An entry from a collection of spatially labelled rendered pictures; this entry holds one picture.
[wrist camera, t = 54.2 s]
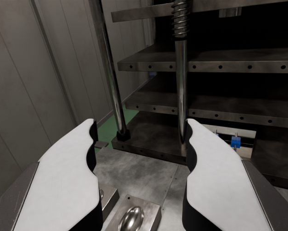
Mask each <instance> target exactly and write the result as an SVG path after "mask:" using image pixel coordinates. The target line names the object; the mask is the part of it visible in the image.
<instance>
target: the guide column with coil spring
mask: <svg viewBox="0 0 288 231"><path fill-rule="evenodd" d="M184 1H187V0H174V4H177V3H181V2H184ZM186 7H187V4H183V5H179V6H175V7H174V10H178V9H182V8H186ZM186 13H187V10H184V11H179V12H176V13H174V16H179V15H183V14H186ZM186 19H187V16H184V17H180V18H176V19H174V22H179V21H182V20H186ZM186 25H187V22H184V23H180V24H175V25H174V28H178V27H182V26H186ZM185 31H187V28H183V29H179V30H175V31H174V33H181V32H185ZM186 36H187V33H185V34H182V35H176V36H175V37H176V38H179V37H186ZM175 59H176V84H177V109H178V134H179V148H180V149H181V150H186V149H187V148H188V147H187V145H186V143H185V141H183V127H184V119H188V40H182V41H175Z"/></svg>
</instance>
